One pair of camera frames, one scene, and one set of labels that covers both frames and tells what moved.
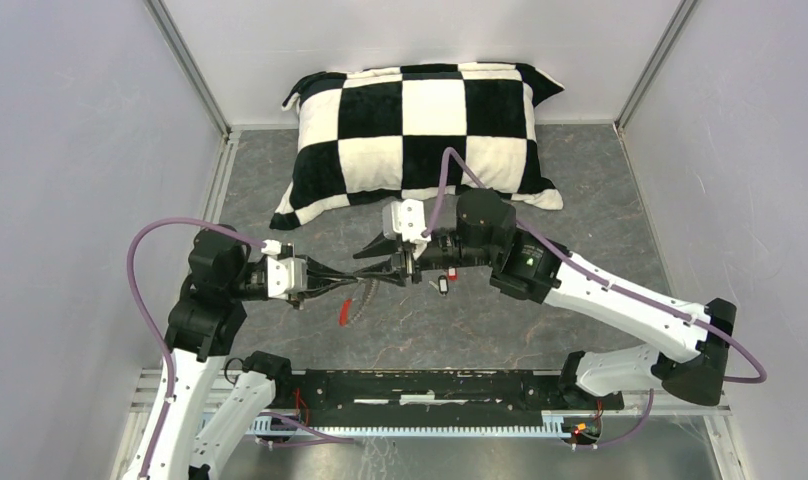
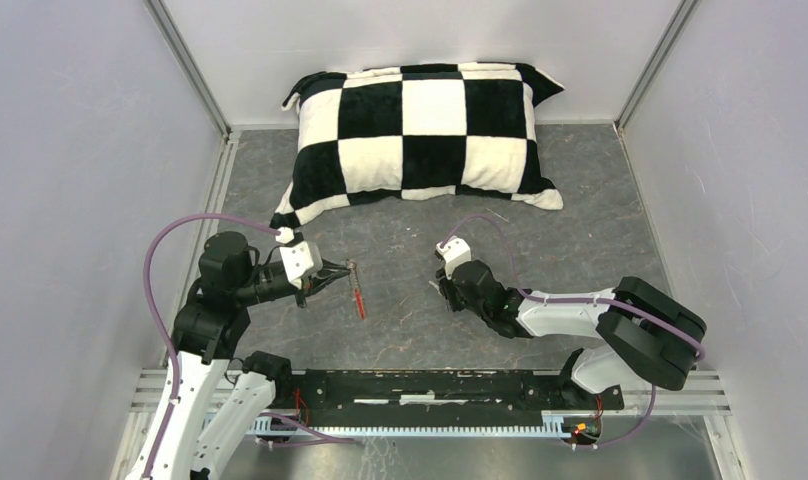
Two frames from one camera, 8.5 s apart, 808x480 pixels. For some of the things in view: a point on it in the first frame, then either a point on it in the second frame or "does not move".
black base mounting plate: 429,398 does not move
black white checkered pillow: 407,132 does not move
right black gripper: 386,271 -> 446,288
